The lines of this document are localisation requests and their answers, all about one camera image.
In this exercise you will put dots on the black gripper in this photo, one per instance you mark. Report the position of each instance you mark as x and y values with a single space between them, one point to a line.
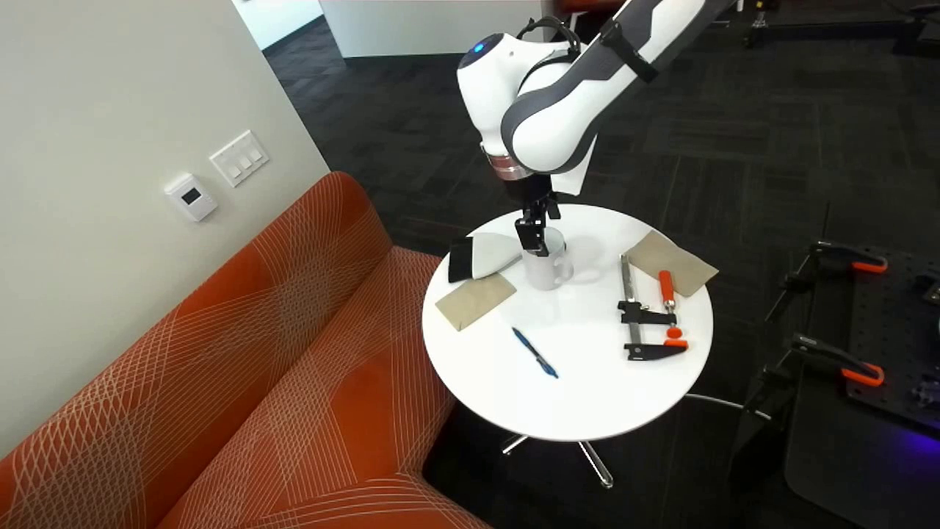
536 198

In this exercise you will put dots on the white wall switch plate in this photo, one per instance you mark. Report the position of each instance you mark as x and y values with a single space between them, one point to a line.
238 157

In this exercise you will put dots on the tan cardboard sheet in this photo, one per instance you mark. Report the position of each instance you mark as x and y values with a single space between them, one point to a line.
475 301
688 253

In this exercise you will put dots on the black clamp with orange grip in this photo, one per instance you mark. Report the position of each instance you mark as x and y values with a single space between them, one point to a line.
849 372
854 261

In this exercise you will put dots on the orange patterned sofa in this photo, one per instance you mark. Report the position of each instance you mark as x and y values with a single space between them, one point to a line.
246 392

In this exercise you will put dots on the round white table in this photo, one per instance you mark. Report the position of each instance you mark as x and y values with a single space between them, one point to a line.
576 392

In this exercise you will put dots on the chrome table base legs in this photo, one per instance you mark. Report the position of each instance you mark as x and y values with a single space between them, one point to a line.
595 466

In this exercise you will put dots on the blue pen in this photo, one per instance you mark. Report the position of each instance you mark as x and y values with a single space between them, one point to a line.
532 354

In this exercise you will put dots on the white ceramic mug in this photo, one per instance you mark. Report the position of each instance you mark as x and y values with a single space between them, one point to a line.
553 272

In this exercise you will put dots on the white wall thermostat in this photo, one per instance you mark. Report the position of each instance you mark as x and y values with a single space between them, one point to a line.
188 194

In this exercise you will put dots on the black perforated mounting table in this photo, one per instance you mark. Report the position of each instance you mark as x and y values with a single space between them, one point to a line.
883 451

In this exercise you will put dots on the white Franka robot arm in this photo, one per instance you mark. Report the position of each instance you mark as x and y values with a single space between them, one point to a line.
547 117

